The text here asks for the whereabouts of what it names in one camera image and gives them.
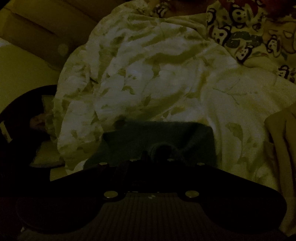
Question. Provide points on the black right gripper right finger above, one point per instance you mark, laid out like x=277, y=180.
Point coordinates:
x=206, y=203

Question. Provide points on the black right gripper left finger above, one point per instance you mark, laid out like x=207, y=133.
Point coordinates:
x=74, y=198

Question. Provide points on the black small garment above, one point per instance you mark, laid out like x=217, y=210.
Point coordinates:
x=138, y=148

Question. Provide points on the beige folded garment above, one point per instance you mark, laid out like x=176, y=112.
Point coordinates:
x=281, y=130

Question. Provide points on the white leaf-print duvet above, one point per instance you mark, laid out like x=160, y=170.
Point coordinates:
x=146, y=68

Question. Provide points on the cartoon monkey print blanket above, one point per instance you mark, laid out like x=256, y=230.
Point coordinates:
x=256, y=33

